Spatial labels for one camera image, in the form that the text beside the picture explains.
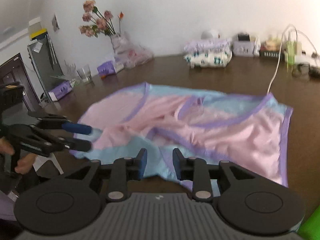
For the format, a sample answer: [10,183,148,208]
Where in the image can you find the pale patterned vase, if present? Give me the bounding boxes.
[110,31,133,55]

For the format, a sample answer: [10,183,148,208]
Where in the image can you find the folded green flower print cloth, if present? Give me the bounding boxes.
[184,50,232,68]

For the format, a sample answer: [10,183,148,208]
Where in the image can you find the dark wooden door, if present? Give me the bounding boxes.
[0,53,34,113]

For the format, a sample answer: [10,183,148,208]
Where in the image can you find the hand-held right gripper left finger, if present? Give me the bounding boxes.
[64,148,148,203]

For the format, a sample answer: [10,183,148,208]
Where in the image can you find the clear plastic bag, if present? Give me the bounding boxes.
[114,42,154,69]

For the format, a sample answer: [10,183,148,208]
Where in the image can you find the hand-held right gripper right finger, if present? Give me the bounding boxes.
[173,148,254,203]

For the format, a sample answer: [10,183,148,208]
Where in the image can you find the white flat box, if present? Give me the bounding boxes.
[232,40,260,57]

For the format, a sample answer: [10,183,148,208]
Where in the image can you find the black cable with adapter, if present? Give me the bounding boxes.
[291,62,320,80]

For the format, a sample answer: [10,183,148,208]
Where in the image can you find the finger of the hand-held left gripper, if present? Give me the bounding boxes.
[50,135,92,153]
[27,111,92,136]

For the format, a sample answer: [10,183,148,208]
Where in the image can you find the white power strip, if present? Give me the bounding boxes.
[295,50,320,60]

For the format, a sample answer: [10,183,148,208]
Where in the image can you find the pink and blue mesh garment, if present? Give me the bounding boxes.
[69,82,293,188]

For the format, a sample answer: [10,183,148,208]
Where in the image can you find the white plastic stool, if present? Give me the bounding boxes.
[34,152,64,175]

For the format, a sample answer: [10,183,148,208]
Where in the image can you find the green spray bottle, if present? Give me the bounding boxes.
[286,40,297,65]

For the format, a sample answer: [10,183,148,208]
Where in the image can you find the white round device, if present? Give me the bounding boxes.
[201,29,220,40]

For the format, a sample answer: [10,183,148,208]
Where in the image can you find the dried pink flowers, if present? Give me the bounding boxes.
[79,0,125,38]

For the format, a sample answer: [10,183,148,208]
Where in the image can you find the purple tissue pack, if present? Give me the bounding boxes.
[97,60,117,77]
[49,81,73,102]

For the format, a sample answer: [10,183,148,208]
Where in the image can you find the yellow and white box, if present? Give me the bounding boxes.
[29,17,48,40]

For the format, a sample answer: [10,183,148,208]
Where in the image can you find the folded pink floral cloth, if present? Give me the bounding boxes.
[184,38,232,53]

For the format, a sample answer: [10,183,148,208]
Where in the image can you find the green plastic object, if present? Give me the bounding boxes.
[299,211,320,240]

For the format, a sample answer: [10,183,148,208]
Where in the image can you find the tall grey panel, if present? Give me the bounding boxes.
[27,36,64,103]

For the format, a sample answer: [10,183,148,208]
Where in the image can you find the thin grey cable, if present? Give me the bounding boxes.
[295,29,320,55]

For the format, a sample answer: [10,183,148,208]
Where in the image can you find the clear drinking glass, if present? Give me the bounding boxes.
[76,64,93,84]

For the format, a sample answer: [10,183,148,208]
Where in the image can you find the person's left hand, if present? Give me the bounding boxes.
[0,139,38,175]

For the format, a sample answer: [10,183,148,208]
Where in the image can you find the thick white cable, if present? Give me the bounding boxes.
[267,24,300,94]

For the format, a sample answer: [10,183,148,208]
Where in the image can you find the purple cloth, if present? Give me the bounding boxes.
[0,190,18,220]

